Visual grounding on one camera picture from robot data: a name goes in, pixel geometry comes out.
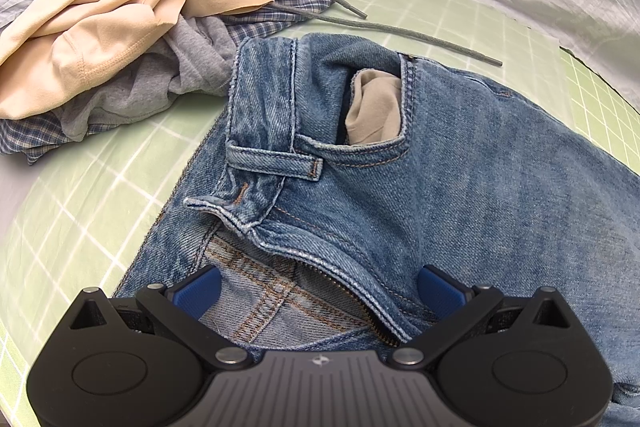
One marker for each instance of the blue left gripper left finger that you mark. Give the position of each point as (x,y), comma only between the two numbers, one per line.
(197,293)

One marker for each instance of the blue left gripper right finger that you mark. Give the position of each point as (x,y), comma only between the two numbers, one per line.
(442,294)

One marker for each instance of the blue denim jeans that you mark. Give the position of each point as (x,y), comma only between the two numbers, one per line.
(339,168)

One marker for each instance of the green grid cutting mat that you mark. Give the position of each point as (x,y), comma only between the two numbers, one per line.
(78,216)

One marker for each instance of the blue plaid shirt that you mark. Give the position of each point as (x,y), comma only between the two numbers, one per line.
(24,136)

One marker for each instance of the beige garment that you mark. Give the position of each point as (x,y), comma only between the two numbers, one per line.
(56,49)

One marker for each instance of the grey hoodie with drawstring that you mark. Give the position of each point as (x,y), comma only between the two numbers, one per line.
(196,55)

